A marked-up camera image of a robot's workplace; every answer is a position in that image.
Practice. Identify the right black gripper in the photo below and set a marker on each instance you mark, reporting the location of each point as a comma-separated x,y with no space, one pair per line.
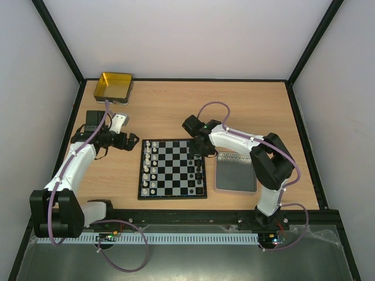
203,149

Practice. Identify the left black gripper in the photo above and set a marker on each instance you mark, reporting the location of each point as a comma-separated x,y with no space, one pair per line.
130,145

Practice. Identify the pink tin with chess pieces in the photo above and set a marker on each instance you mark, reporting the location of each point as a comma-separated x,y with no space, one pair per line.
235,173

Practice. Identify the black and silver chessboard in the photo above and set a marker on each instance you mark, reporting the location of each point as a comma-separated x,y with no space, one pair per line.
169,171

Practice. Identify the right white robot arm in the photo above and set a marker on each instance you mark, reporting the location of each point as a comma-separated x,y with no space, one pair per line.
272,162

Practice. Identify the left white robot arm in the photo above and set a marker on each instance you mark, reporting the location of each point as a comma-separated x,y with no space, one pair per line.
60,194

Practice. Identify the yellow square tin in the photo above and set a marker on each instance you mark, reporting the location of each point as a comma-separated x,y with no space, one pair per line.
114,87

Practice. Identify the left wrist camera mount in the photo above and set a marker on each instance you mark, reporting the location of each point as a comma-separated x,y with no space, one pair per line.
118,121

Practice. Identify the grey slotted cable duct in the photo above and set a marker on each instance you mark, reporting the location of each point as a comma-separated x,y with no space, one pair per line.
165,239

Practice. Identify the black aluminium frame rail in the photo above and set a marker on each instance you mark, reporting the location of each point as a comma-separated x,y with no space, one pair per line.
187,218

